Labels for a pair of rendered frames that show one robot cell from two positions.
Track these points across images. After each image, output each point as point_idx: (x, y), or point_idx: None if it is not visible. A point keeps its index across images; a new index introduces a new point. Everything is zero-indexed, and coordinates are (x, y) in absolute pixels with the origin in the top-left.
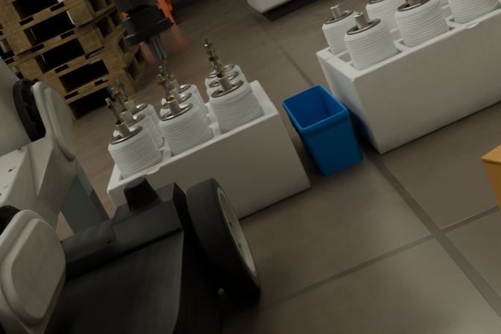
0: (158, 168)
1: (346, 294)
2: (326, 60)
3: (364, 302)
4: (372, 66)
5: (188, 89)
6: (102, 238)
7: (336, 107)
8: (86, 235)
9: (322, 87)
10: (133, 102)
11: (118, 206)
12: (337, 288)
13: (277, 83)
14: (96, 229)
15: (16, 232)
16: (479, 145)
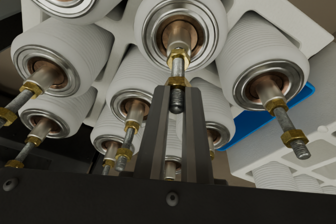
0: (83, 122)
1: (131, 159)
2: (318, 132)
3: (132, 163)
4: (248, 177)
5: (187, 72)
6: (40, 167)
7: (246, 127)
8: (27, 157)
9: (296, 103)
10: None
11: (48, 170)
12: (132, 156)
13: None
14: (34, 158)
15: None
16: (225, 156)
